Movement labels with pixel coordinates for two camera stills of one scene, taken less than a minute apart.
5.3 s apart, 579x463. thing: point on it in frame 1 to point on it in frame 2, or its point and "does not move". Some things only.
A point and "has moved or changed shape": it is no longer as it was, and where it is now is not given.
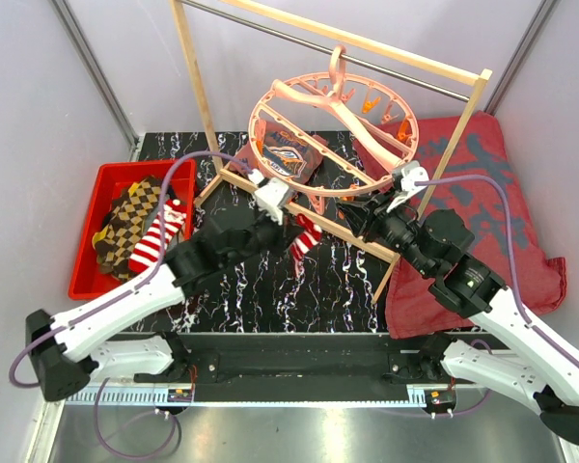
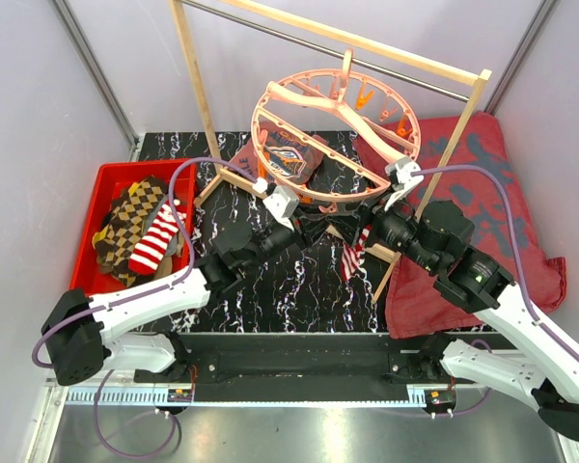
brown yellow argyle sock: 124,224 does not move
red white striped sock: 308,236 has moved or changed shape
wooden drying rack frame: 332,231 does not move
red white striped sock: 147,252 does not move
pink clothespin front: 318,204 to 328,209
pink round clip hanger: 330,135 does not move
